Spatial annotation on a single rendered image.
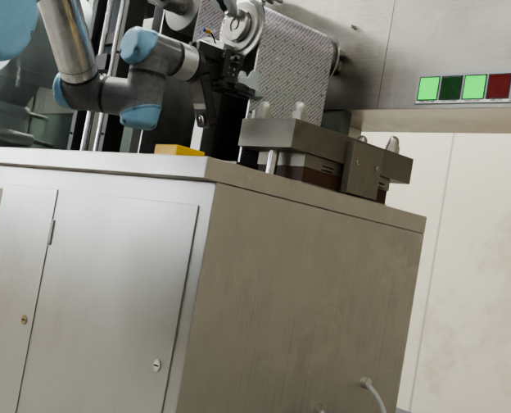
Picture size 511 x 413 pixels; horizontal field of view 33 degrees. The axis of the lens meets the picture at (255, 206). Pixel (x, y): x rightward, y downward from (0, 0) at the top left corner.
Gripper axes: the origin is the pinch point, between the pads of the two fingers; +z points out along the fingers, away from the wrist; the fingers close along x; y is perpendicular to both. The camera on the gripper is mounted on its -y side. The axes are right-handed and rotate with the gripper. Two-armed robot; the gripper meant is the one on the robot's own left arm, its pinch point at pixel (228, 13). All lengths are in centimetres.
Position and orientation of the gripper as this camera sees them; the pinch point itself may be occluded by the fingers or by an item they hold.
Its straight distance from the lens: 199.7
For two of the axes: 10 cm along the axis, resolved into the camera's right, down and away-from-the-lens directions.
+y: 5.9, -6.5, 4.9
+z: 4.4, 7.6, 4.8
